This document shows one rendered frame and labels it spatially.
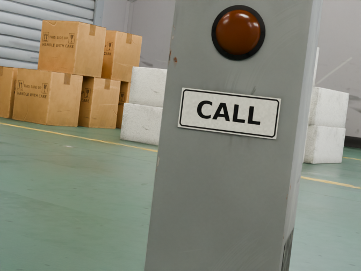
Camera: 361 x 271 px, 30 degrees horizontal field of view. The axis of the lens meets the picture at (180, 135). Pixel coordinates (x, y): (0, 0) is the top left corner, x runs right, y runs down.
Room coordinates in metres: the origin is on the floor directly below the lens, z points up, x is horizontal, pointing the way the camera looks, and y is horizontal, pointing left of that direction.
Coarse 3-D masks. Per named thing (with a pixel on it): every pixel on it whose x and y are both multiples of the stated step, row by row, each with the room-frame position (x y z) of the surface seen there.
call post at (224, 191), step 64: (192, 0) 0.34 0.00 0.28; (256, 0) 0.33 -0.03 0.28; (320, 0) 0.37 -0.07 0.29; (192, 64) 0.34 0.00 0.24; (256, 64) 0.33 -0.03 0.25; (192, 128) 0.34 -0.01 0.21; (256, 128) 0.33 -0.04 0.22; (192, 192) 0.34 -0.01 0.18; (256, 192) 0.33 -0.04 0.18; (192, 256) 0.34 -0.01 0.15; (256, 256) 0.33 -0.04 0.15
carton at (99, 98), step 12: (84, 84) 4.03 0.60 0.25; (96, 84) 4.01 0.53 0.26; (108, 84) 4.09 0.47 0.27; (84, 96) 4.02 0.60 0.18; (96, 96) 4.01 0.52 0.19; (108, 96) 4.10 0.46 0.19; (84, 108) 4.02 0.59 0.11; (96, 108) 4.02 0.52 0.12; (108, 108) 4.11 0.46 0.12; (84, 120) 4.01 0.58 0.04; (96, 120) 4.03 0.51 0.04; (108, 120) 4.12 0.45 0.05
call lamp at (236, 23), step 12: (228, 12) 0.34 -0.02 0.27; (240, 12) 0.33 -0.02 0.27; (228, 24) 0.33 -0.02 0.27; (240, 24) 0.33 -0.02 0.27; (252, 24) 0.33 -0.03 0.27; (216, 36) 0.34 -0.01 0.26; (228, 36) 0.33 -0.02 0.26; (240, 36) 0.33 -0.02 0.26; (252, 36) 0.33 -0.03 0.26; (228, 48) 0.33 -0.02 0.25; (240, 48) 0.33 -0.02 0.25; (252, 48) 0.33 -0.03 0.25
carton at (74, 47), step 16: (48, 32) 3.98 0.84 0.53; (64, 32) 3.90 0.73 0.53; (80, 32) 3.86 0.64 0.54; (96, 32) 3.97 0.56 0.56; (48, 48) 3.97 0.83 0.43; (64, 48) 3.89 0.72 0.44; (80, 48) 3.87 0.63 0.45; (96, 48) 3.98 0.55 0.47; (48, 64) 3.96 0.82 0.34; (64, 64) 3.89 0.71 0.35; (80, 64) 3.88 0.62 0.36; (96, 64) 3.99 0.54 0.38
